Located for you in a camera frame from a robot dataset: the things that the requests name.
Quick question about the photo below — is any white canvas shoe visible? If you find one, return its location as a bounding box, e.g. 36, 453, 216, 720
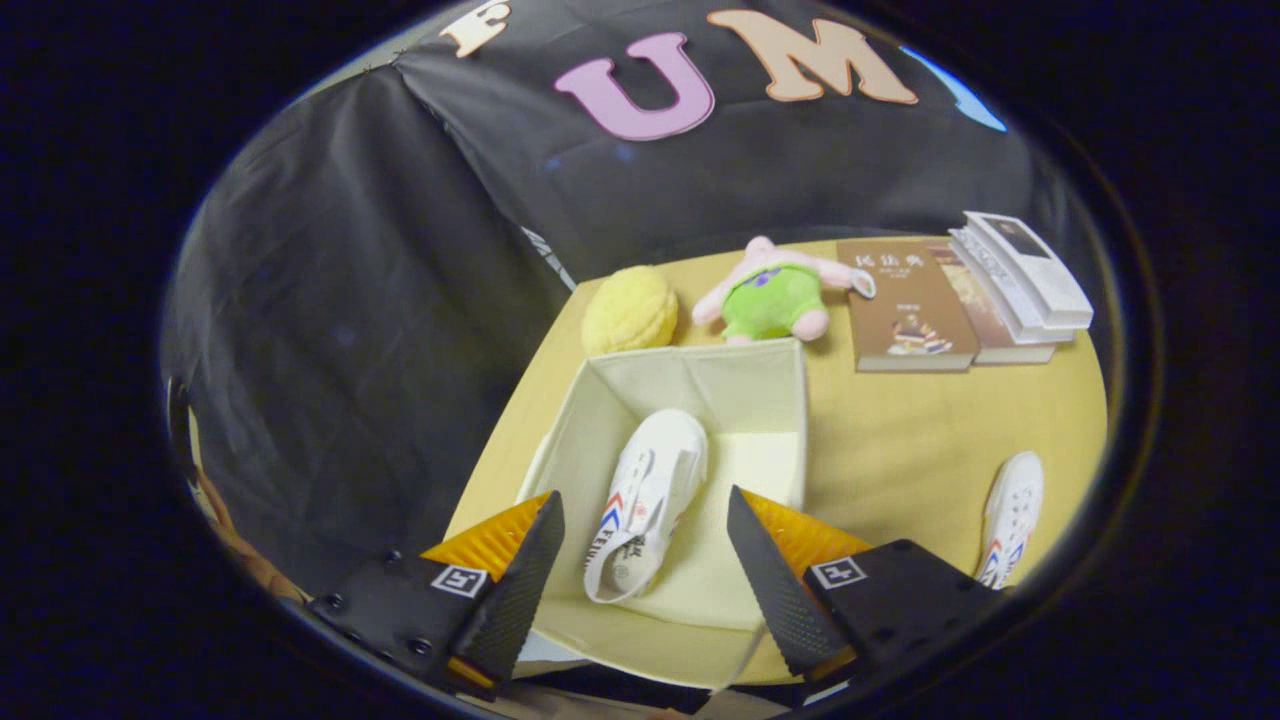
975, 450, 1046, 591
584, 408, 709, 605

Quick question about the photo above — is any green and pink plush toy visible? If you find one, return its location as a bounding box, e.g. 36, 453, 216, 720
690, 236, 877, 345

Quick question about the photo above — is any yellow plush ball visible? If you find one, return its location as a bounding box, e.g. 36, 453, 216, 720
582, 265, 680, 357

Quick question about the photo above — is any brown book with illustration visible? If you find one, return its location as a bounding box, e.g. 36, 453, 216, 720
837, 240, 981, 374

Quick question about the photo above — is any beige fabric storage box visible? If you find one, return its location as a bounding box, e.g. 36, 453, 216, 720
510, 338, 811, 693

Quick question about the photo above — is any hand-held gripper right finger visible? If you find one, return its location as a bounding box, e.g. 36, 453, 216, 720
727, 486, 1003, 696

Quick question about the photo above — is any white book with dark picture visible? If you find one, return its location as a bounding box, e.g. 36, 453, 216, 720
963, 211, 1094, 331

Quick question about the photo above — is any brown book with pale cover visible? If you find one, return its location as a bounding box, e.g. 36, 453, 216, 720
925, 238, 1057, 366

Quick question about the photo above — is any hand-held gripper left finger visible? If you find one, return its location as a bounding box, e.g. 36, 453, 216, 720
308, 490, 566, 696

